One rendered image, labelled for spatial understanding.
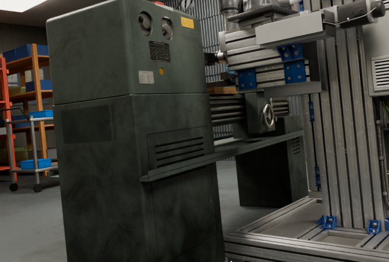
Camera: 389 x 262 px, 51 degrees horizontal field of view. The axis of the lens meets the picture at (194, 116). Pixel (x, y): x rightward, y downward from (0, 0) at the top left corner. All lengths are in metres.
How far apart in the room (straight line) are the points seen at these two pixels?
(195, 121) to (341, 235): 0.80
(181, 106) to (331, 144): 0.67
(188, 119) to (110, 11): 0.60
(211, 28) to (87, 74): 4.88
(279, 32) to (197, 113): 0.63
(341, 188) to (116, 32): 1.12
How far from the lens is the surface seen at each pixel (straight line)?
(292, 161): 3.21
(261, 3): 1.78
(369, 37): 1.73
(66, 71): 1.88
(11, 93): 7.92
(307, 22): 1.54
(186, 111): 1.91
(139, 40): 1.70
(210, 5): 6.62
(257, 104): 2.63
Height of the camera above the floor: 0.76
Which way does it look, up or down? level
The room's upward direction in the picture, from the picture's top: 6 degrees counter-clockwise
